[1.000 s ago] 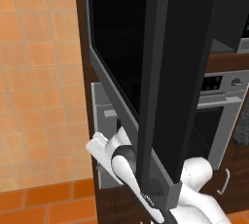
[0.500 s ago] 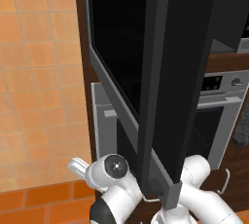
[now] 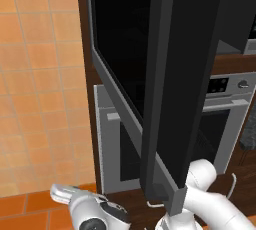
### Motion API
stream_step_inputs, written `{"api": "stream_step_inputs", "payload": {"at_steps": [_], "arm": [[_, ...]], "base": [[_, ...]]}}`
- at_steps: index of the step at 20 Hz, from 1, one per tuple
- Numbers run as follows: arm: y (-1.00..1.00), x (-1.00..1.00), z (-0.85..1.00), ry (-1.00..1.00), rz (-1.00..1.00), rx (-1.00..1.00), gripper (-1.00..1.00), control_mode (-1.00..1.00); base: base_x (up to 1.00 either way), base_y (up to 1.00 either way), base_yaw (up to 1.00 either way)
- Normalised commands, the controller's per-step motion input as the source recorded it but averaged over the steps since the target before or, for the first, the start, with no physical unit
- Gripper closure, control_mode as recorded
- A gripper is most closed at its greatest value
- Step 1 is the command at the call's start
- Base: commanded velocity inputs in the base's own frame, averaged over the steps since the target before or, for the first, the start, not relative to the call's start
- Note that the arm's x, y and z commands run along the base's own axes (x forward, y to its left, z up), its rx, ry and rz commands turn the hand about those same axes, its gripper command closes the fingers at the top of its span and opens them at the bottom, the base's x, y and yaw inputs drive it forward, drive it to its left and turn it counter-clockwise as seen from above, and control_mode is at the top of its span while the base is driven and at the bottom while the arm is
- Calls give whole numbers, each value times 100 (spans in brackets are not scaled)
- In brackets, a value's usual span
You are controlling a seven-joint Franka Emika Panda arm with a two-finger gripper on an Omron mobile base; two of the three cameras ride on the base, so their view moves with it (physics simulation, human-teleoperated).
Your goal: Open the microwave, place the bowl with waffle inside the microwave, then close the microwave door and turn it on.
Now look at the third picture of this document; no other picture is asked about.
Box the black microwave oven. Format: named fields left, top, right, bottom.
left=216, top=0, right=256, bottom=56

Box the dark grey mesh object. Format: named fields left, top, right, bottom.
left=239, top=106, right=256, bottom=152

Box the silver oven knob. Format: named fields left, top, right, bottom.
left=237, top=79, right=250, bottom=89

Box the thin silver cabinet handle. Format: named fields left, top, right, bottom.
left=146, top=200, right=165, bottom=209
left=227, top=172, right=238, bottom=199

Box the dark brown wooden cabinet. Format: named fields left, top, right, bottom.
left=75, top=0, right=256, bottom=230

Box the black microwave door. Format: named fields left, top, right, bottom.
left=85, top=0, right=235, bottom=217

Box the silver oven door handle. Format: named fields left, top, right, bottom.
left=106, top=98, right=251, bottom=123

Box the silver built-in oven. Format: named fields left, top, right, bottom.
left=93, top=71, right=256, bottom=195

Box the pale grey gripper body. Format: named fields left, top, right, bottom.
left=49, top=183, right=83, bottom=206

